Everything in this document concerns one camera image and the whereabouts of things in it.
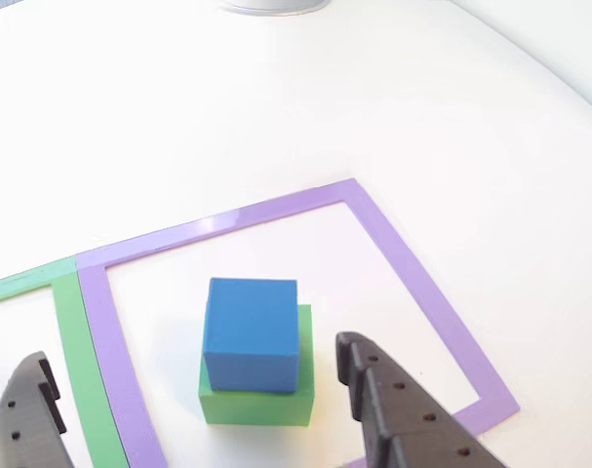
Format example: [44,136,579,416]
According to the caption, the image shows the green cube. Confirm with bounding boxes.
[197,304,316,429]

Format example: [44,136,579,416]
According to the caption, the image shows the small blue cube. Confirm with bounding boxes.
[202,277,300,395]

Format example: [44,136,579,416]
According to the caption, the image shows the green square frame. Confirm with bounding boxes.
[0,255,131,468]

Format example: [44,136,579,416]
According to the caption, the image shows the purple square frame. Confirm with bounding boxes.
[74,177,522,468]

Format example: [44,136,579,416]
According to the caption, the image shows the round silver cable grommet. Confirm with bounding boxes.
[217,0,332,17]

